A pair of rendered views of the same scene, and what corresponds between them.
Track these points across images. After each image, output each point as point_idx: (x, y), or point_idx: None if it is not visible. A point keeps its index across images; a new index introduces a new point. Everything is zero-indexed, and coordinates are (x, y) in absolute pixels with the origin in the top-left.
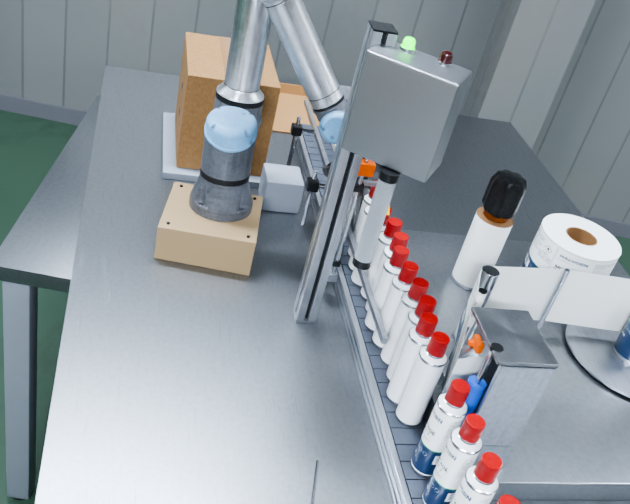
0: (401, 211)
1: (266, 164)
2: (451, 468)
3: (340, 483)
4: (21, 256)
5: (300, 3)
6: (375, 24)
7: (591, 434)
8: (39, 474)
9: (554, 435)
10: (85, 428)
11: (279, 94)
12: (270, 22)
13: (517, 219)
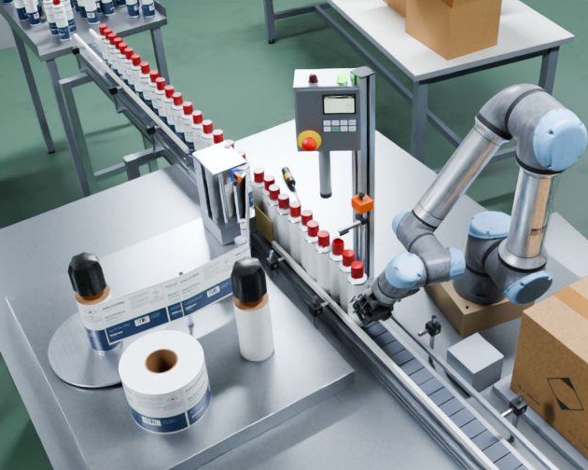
0: (359, 448)
1: (499, 354)
2: None
3: None
4: (551, 224)
5: (469, 134)
6: (368, 70)
7: (147, 266)
8: (409, 154)
9: (173, 254)
10: (412, 172)
11: (522, 317)
12: (516, 193)
13: None
